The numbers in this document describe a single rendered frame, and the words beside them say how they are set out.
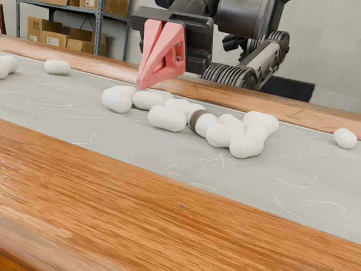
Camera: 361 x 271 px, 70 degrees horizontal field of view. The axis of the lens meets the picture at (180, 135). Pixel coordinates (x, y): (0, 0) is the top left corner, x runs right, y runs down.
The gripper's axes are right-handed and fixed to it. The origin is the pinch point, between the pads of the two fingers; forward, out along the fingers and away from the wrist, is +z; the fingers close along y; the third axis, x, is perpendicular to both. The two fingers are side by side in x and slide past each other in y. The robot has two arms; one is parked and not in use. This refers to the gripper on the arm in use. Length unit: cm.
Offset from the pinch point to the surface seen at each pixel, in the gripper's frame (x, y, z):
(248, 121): 1.3, 12.3, 0.7
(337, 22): 90, 43, -187
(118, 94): -2.0, 0.1, 4.5
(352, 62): 108, 62, -171
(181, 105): -0.5, 5.8, 2.5
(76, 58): 9.9, -21.7, -10.4
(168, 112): -2.5, 5.9, 5.4
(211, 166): -3.8, 11.2, 9.8
